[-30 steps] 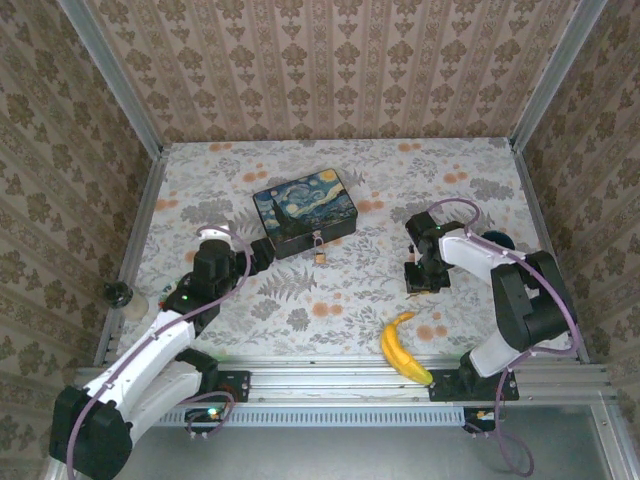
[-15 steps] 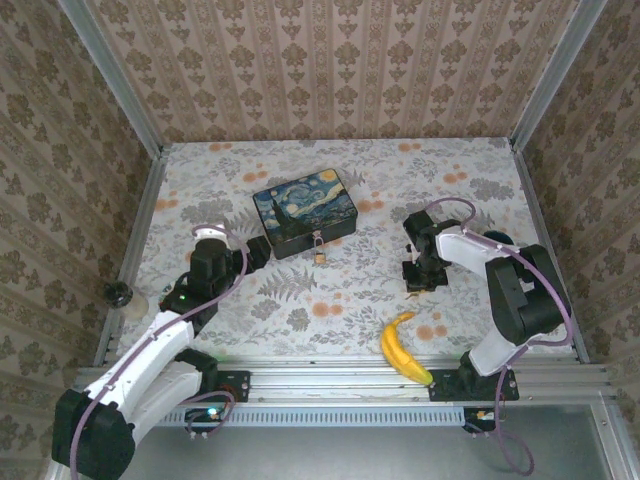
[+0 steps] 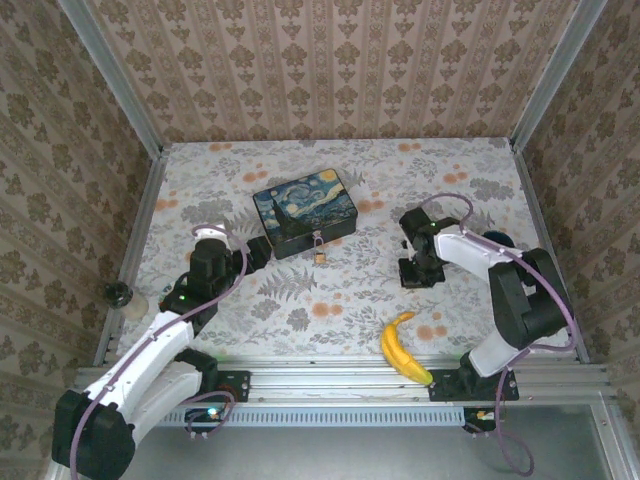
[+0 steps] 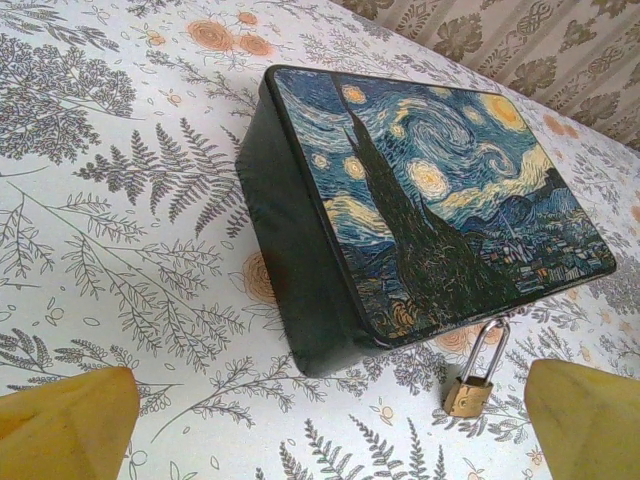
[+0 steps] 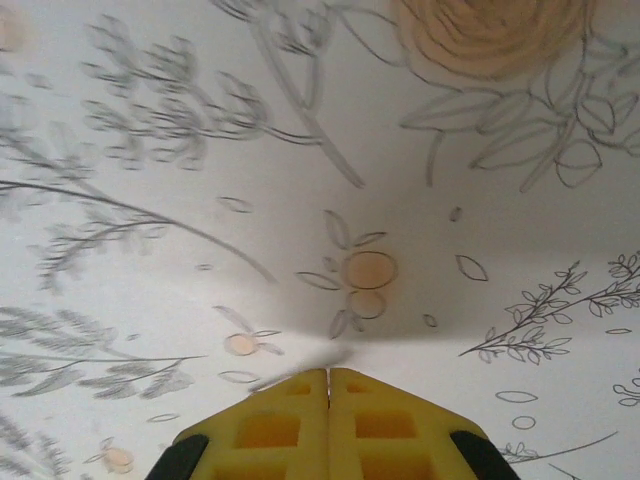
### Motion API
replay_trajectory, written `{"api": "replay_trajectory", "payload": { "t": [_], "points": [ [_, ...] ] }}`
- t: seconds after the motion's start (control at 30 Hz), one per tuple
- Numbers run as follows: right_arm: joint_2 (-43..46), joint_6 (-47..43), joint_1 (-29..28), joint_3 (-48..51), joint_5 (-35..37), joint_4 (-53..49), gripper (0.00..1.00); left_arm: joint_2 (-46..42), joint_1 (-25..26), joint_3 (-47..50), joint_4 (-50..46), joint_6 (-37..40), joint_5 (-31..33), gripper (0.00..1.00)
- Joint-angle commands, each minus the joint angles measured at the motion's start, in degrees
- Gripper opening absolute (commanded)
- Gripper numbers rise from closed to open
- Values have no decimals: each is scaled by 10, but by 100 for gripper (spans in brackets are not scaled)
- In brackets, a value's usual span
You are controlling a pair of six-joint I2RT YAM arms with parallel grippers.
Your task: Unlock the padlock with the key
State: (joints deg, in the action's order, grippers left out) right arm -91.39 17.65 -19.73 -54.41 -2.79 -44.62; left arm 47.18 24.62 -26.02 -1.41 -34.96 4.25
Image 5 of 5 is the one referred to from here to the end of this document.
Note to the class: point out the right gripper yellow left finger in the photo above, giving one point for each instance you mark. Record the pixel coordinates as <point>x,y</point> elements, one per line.
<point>280,440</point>

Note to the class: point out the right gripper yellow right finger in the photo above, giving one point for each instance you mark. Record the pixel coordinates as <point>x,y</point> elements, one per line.
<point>385,440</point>

